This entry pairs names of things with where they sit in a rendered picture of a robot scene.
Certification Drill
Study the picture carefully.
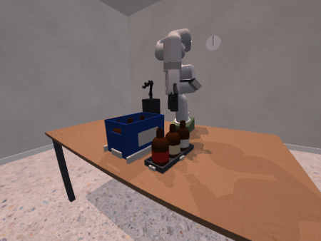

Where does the blue plastic bottle crate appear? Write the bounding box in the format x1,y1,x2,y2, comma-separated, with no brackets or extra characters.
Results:
104,112,164,159

